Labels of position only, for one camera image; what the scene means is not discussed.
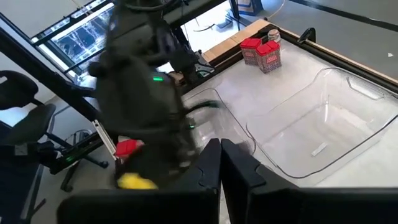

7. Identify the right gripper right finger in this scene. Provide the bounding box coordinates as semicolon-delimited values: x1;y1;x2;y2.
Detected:
221;138;398;224

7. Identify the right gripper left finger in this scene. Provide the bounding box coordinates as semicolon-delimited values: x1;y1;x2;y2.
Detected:
57;138;222;224

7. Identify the red block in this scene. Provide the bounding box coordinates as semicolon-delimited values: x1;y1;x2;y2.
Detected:
114;139;146;159

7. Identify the red-lidded patterned paprika tin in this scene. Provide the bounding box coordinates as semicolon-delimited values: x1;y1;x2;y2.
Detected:
239;37;262;67
255;40;283;75

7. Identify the black office chair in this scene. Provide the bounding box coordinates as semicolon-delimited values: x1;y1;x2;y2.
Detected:
0;70;109;192

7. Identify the black framed window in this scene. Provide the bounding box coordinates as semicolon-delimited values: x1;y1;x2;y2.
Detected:
30;0;118;80

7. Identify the small black hook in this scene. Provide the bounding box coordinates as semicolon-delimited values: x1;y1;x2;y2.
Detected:
297;27;317;44

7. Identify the blue cardboard box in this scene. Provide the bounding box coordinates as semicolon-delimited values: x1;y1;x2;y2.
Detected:
238;0;264;16

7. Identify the silver metal bracket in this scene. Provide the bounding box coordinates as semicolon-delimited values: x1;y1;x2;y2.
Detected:
92;119;118;160

